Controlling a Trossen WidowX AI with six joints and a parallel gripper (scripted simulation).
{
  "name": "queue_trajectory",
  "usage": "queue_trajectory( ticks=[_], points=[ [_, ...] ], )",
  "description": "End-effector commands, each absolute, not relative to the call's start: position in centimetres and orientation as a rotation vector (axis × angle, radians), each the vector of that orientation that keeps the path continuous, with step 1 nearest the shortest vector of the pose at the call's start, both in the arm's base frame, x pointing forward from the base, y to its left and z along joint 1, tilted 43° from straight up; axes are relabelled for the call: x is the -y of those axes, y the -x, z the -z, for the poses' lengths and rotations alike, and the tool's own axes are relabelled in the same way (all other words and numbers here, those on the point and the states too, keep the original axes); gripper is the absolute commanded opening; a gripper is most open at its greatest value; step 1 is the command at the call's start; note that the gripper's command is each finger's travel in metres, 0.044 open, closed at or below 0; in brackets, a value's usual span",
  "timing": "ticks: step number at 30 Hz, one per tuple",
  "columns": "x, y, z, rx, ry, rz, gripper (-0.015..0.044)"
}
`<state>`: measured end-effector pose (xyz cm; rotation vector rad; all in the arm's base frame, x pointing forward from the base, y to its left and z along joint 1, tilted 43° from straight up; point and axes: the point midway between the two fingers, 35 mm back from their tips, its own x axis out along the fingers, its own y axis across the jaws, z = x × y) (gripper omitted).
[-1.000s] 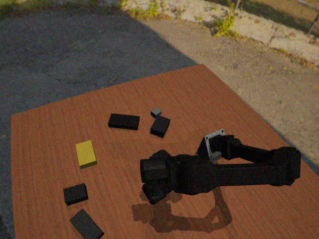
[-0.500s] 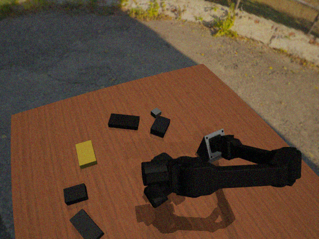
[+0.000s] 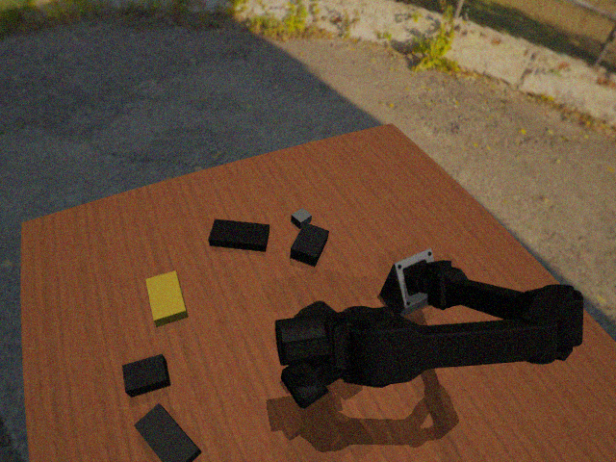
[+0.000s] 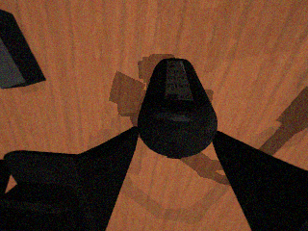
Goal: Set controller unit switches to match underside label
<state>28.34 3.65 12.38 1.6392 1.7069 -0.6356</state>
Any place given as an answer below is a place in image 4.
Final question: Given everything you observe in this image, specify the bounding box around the dark grey switch panel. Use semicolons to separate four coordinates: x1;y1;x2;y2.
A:
138;58;218;159

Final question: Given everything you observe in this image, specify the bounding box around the dark grey box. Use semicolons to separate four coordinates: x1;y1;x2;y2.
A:
0;10;46;89

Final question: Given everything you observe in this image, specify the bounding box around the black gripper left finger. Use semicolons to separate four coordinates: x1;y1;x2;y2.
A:
3;126;139;231

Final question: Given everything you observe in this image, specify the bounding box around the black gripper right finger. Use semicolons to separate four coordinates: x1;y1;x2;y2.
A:
212;131;308;231

